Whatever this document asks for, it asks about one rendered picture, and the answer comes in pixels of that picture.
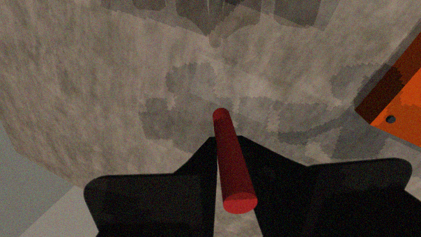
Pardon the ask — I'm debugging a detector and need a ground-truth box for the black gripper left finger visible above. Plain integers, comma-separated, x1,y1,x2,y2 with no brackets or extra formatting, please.
84,137,217,237

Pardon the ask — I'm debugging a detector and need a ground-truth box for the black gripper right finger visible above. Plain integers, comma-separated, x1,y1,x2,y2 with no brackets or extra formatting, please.
237,135,412,237

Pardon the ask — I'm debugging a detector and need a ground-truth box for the red peg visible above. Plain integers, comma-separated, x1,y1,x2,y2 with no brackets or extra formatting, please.
213,108,257,214

